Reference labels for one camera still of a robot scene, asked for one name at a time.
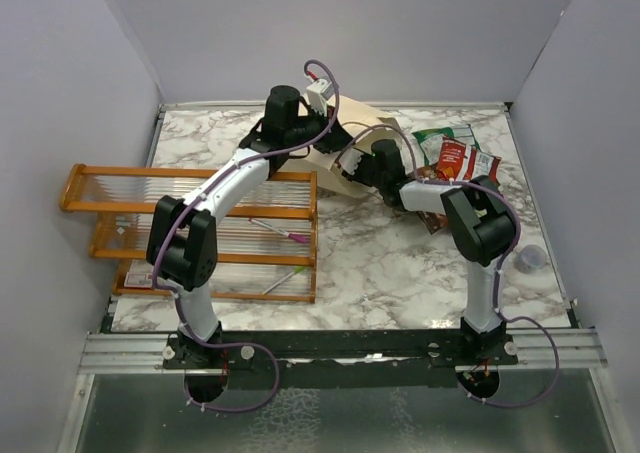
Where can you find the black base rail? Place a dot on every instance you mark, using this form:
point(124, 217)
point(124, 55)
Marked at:
point(331, 359)

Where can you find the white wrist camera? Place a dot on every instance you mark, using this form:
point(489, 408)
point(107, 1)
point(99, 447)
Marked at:
point(318, 93)
point(348, 161)

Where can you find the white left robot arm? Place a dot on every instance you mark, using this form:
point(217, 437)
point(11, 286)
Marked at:
point(182, 246)

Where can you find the orange wooden rack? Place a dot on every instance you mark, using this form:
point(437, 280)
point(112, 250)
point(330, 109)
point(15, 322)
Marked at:
point(250, 258)

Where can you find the small white eraser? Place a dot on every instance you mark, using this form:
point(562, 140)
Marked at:
point(137, 280)

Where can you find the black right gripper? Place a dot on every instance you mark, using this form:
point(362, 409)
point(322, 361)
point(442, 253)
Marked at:
point(355, 177)

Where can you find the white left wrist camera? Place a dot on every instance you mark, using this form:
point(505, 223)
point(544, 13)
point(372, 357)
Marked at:
point(318, 93)

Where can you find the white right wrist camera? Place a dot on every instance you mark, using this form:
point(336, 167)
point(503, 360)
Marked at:
point(348, 161)

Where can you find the green-capped pen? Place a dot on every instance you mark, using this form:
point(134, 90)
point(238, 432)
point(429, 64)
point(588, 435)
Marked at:
point(283, 279)

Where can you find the red Doritos bag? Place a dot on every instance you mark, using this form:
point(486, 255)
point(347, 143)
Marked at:
point(464, 162)

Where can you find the clear plastic cup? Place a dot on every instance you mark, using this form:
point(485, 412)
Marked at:
point(530, 259)

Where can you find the pink-capped pen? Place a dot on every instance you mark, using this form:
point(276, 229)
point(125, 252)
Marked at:
point(268, 226)

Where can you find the brown snack bag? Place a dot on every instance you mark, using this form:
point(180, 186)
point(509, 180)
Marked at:
point(432, 221)

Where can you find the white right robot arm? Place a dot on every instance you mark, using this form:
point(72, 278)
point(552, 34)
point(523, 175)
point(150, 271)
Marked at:
point(483, 225)

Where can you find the green snack bag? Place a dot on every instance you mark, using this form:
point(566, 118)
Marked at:
point(430, 140)

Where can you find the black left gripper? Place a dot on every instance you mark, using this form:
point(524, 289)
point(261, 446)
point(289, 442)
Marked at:
point(335, 140)

